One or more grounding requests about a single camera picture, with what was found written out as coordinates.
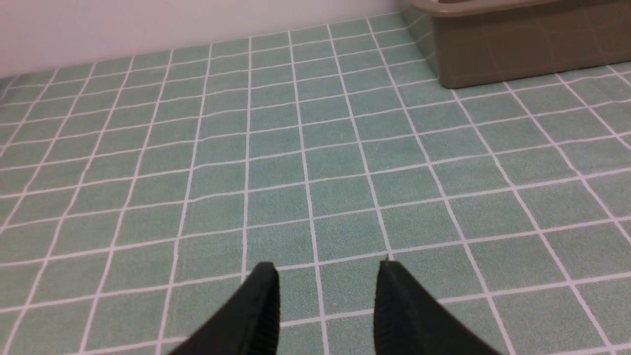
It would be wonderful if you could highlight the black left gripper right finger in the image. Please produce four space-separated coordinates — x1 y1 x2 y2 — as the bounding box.
373 261 498 355

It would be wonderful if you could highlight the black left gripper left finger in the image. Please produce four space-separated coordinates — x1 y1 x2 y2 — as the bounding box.
171 262 281 355

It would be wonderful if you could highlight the green checkered tablecloth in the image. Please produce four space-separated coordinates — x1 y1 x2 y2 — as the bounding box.
0 13 631 355

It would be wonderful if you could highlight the olive plastic bin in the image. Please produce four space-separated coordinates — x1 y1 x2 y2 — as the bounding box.
399 0 631 89

